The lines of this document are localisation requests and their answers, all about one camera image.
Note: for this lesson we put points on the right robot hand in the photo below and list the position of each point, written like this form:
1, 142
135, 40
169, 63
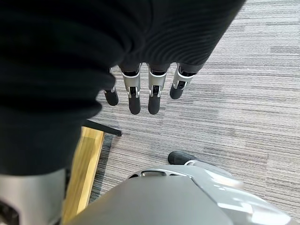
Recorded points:
70, 47

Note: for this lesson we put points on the wooden shoe rack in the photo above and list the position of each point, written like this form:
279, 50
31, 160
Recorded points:
86, 164

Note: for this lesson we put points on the dark robot foot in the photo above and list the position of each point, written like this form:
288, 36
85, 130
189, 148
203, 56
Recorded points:
179, 157

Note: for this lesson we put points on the silver robot leg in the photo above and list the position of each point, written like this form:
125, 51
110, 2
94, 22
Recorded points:
178, 197

